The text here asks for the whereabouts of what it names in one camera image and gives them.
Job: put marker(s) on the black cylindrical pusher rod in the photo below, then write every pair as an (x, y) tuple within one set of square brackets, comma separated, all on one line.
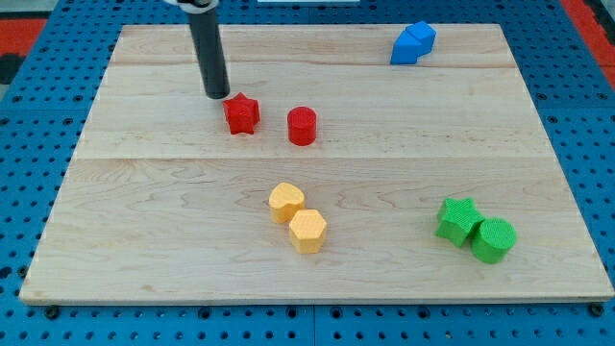
[(203, 25)]

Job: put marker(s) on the red star block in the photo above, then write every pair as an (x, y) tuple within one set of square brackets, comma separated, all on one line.
[(242, 114)]

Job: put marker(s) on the green star block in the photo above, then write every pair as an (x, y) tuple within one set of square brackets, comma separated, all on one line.
[(458, 219)]

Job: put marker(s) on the red cylinder block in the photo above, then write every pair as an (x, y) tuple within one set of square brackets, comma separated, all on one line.
[(302, 126)]

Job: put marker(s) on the yellow heart block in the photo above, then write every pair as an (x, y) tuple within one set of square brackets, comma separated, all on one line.
[(284, 201)]

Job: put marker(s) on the blue pentagon block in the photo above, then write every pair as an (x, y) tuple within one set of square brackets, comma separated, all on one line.
[(406, 49)]

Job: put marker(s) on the blue cube block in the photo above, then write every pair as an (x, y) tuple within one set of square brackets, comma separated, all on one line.
[(425, 34)]

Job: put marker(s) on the yellow hexagon block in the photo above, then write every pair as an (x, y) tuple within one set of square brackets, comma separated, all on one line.
[(307, 231)]

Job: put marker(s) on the wooden board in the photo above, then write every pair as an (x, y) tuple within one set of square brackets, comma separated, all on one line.
[(161, 205)]

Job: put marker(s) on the green cylinder block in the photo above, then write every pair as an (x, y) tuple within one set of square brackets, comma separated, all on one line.
[(493, 240)]

